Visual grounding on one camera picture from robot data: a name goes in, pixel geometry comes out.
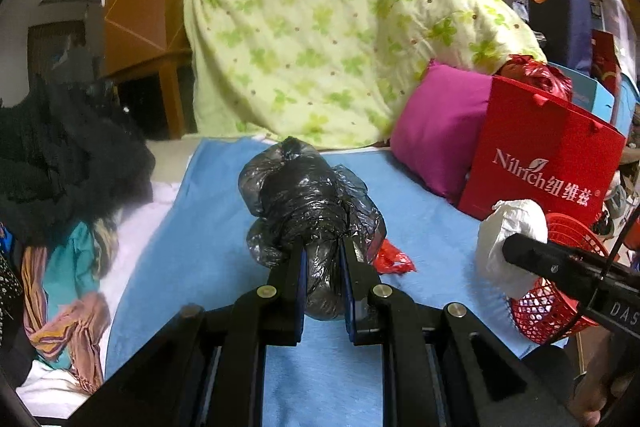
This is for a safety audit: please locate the red plastic bag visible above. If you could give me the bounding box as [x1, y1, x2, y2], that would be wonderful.
[497, 54, 573, 102]
[372, 239, 416, 274]

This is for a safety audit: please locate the black plastic garbage bag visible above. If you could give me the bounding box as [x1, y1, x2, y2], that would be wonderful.
[238, 136, 386, 321]

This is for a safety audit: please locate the red plastic mesh basket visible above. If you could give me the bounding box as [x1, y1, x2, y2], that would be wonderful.
[509, 212, 608, 345]

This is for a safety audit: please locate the light blue towel blanket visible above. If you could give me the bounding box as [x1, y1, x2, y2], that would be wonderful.
[75, 139, 574, 426]

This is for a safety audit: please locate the red Nilrich paper bag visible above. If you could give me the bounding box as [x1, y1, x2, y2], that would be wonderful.
[458, 76, 626, 227]

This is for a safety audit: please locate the teal and striped clothes pile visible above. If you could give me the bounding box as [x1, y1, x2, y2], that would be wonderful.
[1, 219, 118, 395]

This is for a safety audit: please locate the light blue cardboard box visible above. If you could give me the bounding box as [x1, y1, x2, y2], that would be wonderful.
[552, 63, 614, 122]

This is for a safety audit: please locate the dark red gift box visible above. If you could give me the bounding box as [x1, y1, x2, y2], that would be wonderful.
[591, 29, 622, 98]

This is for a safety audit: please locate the red plastic bag behind tote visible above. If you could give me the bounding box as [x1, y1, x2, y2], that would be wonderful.
[497, 54, 573, 102]

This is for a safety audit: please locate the magenta pillow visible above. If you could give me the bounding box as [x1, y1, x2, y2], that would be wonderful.
[390, 60, 492, 205]

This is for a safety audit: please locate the black fuzzy garment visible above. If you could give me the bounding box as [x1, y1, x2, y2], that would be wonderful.
[1, 79, 155, 246]

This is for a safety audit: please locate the green clover patterned quilt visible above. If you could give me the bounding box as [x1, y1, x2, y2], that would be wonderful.
[183, 0, 542, 148]

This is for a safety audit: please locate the navy bag with orange strap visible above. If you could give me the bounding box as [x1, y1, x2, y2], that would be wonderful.
[528, 0, 592, 75]

